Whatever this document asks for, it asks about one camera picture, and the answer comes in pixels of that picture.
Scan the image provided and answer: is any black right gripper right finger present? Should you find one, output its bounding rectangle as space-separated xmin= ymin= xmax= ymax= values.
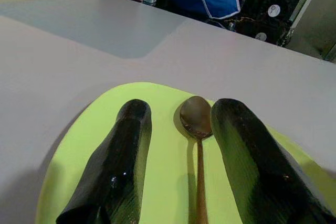
xmin=209 ymin=98 xmax=336 ymax=224

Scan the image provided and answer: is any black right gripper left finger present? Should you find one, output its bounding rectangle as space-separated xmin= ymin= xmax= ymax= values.
xmin=55 ymin=99 xmax=153 ymax=224

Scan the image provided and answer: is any green plate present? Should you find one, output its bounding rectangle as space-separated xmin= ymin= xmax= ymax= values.
xmin=35 ymin=81 xmax=336 ymax=224

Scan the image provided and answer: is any grey dining table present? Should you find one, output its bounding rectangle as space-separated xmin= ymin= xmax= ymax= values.
xmin=0 ymin=0 xmax=336 ymax=224

